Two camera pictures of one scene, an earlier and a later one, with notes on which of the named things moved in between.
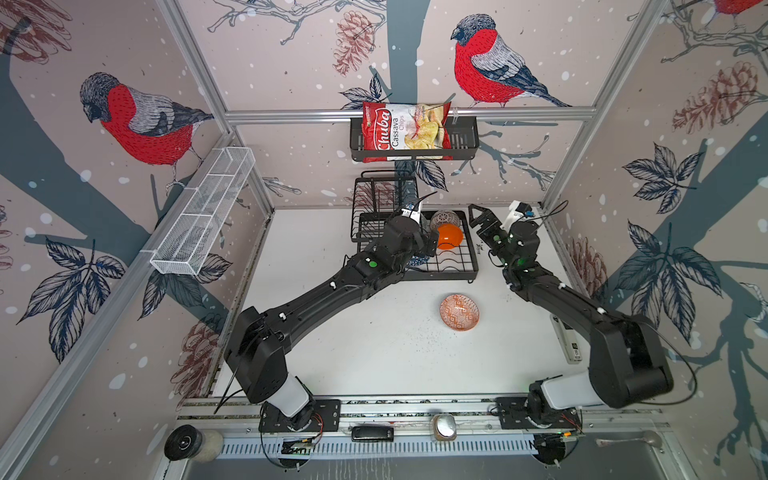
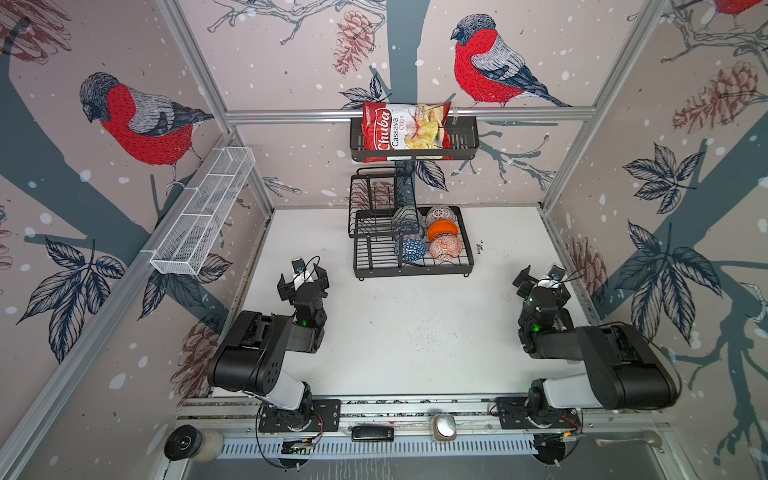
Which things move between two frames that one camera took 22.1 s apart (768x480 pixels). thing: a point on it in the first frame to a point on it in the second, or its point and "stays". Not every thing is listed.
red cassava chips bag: x=405 y=126 stays
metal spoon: x=649 y=436 stays
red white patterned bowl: x=459 y=312 to x=446 y=246
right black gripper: x=494 y=226 to x=523 y=277
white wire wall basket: x=183 y=247 stays
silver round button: x=444 y=427 stays
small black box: x=370 y=433 stays
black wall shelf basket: x=465 y=140 stays
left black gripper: x=422 y=243 to x=285 y=293
